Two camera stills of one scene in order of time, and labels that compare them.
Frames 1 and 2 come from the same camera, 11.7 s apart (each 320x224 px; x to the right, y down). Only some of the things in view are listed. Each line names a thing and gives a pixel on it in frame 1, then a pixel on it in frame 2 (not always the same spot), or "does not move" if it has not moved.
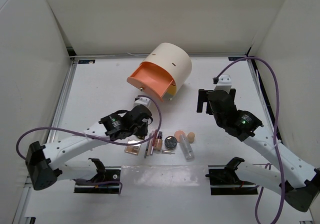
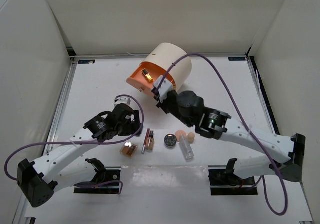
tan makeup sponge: x=191 y=136 does not move
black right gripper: x=202 y=98 -> x=163 y=104
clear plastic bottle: x=187 y=148 does not move
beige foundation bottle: x=158 y=145 -> x=150 y=142
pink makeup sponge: x=177 y=133 does not move
